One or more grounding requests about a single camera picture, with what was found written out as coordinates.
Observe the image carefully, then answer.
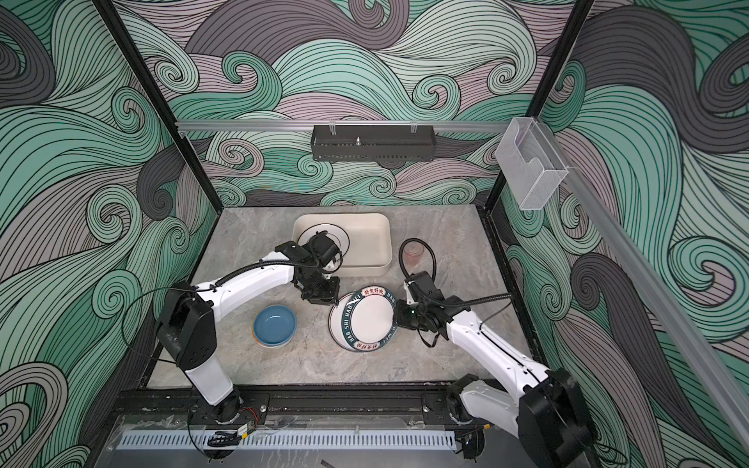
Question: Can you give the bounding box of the green rim lettered plate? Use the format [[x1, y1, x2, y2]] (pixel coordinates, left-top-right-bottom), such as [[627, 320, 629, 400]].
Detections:
[[328, 285, 397, 353]]

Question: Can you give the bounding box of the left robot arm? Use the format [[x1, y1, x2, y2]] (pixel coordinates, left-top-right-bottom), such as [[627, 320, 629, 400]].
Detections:
[[156, 230, 343, 424]]

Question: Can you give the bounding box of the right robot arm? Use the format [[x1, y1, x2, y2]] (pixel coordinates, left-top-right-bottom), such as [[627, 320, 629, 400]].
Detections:
[[394, 271, 597, 467]]

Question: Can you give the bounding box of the white plastic bin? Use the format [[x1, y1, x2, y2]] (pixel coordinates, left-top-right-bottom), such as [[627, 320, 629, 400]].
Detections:
[[293, 213, 393, 277]]

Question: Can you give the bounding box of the pink plastic cup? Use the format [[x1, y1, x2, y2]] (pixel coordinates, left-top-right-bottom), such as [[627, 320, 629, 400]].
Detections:
[[403, 241, 425, 271]]

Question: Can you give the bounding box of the blue bowl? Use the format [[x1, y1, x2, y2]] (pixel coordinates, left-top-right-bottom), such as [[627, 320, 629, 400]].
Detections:
[[253, 304, 298, 348]]

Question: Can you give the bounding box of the black wall tray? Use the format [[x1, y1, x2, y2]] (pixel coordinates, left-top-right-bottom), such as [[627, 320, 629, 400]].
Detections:
[[310, 124, 437, 163]]

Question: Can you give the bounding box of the white slotted cable duct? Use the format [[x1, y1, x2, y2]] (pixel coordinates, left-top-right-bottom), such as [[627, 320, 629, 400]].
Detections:
[[115, 430, 458, 452]]

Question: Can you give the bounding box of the clear acrylic wall holder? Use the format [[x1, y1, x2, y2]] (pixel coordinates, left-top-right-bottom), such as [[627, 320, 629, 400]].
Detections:
[[495, 117, 569, 211]]

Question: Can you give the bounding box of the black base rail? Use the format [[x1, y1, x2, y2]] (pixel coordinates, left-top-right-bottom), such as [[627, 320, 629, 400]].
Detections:
[[114, 381, 487, 425]]

